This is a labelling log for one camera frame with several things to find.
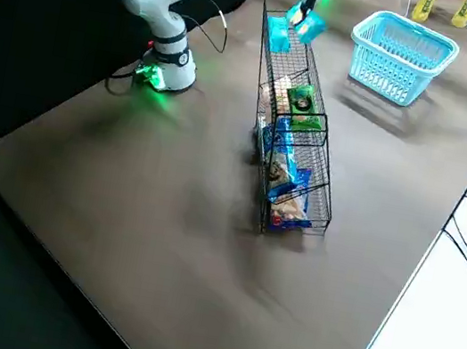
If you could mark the teal chips bag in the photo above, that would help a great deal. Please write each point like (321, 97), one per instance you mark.
(311, 27)
(278, 33)

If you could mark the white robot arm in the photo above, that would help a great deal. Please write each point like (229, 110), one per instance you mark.
(169, 27)

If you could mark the light blue plastic basket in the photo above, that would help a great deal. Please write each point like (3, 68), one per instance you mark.
(395, 54)

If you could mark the green snack bag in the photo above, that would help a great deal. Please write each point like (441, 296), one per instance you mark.
(302, 105)

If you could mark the blue cracker bag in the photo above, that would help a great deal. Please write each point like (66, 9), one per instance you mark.
(292, 212)

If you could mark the long blue snack packet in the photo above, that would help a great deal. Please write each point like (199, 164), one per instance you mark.
(284, 140)

